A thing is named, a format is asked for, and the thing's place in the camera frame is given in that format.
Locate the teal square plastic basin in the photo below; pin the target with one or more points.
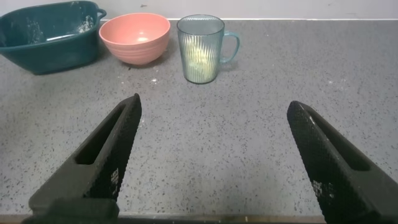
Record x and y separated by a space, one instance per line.
53 53

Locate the white powder residue clump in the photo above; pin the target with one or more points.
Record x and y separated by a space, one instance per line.
85 25

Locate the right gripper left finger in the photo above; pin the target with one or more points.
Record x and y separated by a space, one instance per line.
105 168

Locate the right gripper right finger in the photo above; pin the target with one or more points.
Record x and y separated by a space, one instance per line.
335 174

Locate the translucent green ribbed cup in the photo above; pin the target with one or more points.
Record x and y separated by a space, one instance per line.
200 59

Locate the pink plastic bowl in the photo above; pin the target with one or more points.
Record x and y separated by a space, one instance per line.
136 51

